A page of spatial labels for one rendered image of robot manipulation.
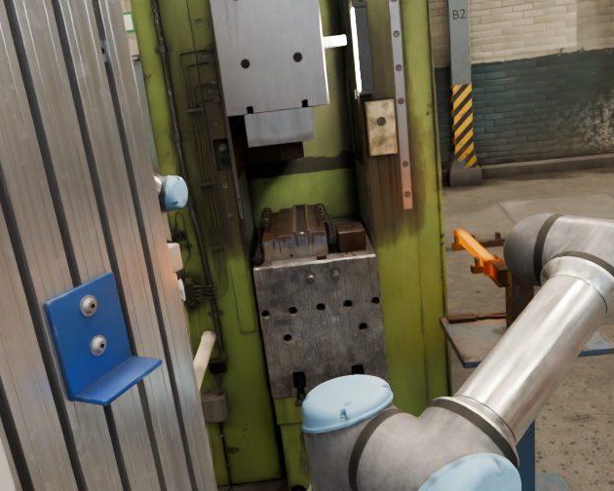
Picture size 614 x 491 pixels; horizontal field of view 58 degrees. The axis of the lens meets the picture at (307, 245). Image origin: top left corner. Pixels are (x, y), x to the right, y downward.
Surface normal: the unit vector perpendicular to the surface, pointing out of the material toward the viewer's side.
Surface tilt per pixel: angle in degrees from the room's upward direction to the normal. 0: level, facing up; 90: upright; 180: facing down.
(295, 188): 90
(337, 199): 90
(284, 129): 90
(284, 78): 90
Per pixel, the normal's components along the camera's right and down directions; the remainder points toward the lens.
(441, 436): -0.25, -0.76
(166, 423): 0.91, 0.00
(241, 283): 0.03, 0.27
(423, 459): -0.45, -0.74
